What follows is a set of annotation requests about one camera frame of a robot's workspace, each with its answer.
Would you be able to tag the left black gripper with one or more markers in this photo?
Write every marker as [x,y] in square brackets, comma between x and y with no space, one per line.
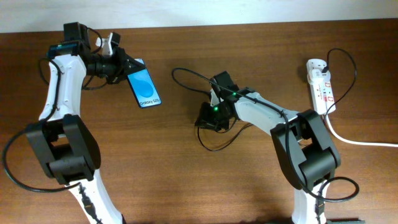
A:
[123,61]

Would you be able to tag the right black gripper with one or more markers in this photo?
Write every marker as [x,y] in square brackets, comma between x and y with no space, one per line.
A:
[206,117]

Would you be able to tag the blue Galaxy smartphone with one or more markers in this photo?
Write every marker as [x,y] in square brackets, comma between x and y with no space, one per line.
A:
[144,89]

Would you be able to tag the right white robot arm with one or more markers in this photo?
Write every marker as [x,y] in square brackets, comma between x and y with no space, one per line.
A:
[306,154]

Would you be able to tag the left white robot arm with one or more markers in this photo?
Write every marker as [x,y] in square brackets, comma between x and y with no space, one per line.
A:
[64,146]

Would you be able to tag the white power strip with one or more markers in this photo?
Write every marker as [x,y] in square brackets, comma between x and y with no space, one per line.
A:
[320,86]

